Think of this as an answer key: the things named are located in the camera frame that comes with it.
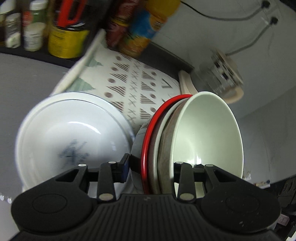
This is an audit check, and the pale green bowl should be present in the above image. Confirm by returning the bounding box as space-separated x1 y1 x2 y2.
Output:
162 91 244 194
147 98 188 194

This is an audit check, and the red plastic bowl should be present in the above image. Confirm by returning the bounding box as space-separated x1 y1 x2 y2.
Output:
129 94 192 194

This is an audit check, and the white plate bakery print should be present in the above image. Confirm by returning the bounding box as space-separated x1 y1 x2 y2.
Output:
15 92 134 190

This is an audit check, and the black kitchen rack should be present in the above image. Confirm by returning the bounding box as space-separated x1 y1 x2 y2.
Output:
1 46 80 62

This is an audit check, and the cream kettle base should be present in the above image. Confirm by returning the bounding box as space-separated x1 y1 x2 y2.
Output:
178 70 198 95

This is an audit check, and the patterned table mat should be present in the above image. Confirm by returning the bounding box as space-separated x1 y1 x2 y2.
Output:
52 30 181 133

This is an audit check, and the glass electric kettle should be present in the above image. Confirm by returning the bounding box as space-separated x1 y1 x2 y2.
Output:
190 49 244 104

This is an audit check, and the yellow label dark bottle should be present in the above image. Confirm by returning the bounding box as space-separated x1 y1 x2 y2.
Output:
48 1 90 59

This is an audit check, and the red chip can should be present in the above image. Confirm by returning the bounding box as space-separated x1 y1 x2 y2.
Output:
106 0 139 48

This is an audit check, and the orange juice bottle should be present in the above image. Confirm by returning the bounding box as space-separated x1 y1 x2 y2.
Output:
118 1 181 58

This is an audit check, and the red peeler tool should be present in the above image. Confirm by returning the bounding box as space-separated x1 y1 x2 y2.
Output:
57 0 87 28

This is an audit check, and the white cap seasoning jar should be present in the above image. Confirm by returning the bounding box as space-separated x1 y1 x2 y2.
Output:
23 22 46 52

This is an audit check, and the black power cable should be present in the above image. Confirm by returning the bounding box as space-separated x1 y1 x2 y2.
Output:
180 0 271 22

